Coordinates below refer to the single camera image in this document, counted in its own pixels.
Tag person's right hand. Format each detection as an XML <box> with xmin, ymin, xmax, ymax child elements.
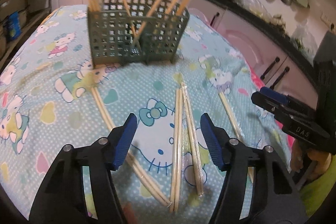
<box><xmin>290</xmin><ymin>140</ymin><xmax>333</xmax><ymax>182</ymax></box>

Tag Hello Kitty blue tablecloth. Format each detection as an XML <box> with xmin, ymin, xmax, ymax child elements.
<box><xmin>1</xmin><ymin>5</ymin><xmax>290</xmax><ymax>217</ymax></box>

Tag blue canister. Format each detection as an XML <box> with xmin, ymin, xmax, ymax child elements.
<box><xmin>6</xmin><ymin>11</ymin><xmax>21</xmax><ymax>41</ymax></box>

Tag green plastic utensil holder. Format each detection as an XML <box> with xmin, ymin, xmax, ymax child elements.
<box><xmin>87</xmin><ymin>0</ymin><xmax>190</xmax><ymax>65</ymax></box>

